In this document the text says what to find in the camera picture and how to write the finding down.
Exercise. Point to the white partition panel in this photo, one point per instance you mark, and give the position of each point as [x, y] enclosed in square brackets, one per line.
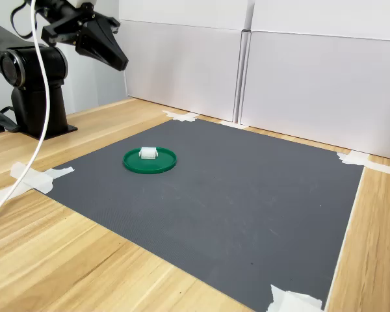
[182, 65]
[312, 91]

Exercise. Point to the round green lid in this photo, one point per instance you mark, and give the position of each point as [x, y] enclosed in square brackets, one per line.
[149, 166]

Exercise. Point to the white tape strip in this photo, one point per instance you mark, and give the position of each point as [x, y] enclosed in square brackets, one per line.
[190, 117]
[299, 299]
[232, 124]
[40, 182]
[386, 169]
[63, 171]
[172, 114]
[279, 307]
[352, 158]

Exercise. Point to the dark grey mat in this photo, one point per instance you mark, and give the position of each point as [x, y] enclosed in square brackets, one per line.
[230, 195]

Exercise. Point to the clear partition joining post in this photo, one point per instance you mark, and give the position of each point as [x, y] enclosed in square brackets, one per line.
[242, 65]

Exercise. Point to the small white plastic terminal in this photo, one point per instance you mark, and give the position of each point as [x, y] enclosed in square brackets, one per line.
[148, 153]

